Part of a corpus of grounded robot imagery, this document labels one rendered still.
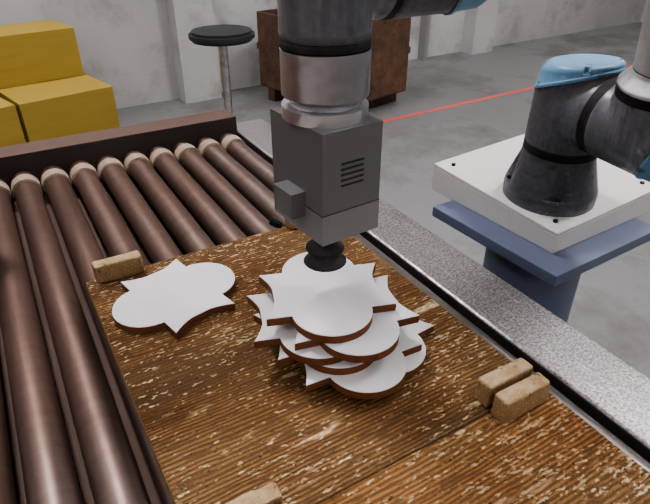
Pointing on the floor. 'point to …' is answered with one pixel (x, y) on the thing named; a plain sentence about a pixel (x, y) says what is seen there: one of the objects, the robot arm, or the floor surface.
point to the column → (476, 225)
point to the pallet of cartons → (42, 86)
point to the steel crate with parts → (390, 35)
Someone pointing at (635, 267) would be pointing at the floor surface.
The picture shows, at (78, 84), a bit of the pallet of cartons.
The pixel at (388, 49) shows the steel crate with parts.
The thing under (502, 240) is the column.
